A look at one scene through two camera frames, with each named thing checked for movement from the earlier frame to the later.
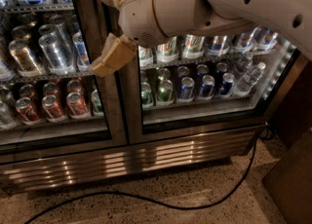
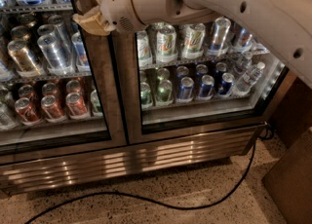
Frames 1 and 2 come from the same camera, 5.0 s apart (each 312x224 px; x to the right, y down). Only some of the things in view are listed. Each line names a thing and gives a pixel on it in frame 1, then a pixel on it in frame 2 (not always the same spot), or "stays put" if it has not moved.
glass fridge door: [52, 27] stays put
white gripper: [138, 15] to [119, 6]
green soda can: [165, 90] stays put
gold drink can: [24, 60] stays put
